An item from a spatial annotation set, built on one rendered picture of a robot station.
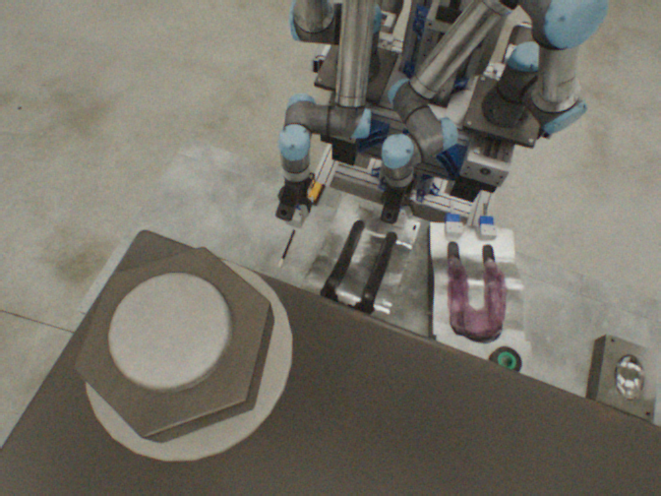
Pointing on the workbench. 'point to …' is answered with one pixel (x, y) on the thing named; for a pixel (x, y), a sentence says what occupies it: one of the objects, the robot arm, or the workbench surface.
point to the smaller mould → (624, 376)
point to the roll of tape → (507, 357)
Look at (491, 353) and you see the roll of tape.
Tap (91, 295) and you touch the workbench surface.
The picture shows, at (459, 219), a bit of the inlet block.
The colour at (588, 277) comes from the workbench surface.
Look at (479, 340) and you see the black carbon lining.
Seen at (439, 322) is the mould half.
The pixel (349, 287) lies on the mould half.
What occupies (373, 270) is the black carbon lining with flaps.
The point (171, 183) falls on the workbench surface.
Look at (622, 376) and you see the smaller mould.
